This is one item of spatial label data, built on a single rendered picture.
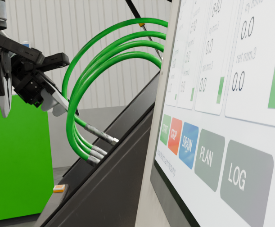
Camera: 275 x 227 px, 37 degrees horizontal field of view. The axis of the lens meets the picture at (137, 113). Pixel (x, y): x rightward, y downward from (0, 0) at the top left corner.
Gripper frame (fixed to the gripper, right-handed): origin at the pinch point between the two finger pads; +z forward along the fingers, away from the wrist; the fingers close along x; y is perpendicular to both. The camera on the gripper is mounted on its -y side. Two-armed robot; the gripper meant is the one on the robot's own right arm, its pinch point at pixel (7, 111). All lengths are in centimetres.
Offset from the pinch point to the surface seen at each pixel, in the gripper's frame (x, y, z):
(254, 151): 76, -30, 1
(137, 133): 22.7, -27.4, 5.2
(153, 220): 44, -27, 14
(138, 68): -675, -79, -46
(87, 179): 21.3, -18.0, 12.7
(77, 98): 12.6, -16.7, -1.7
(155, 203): 44, -28, 12
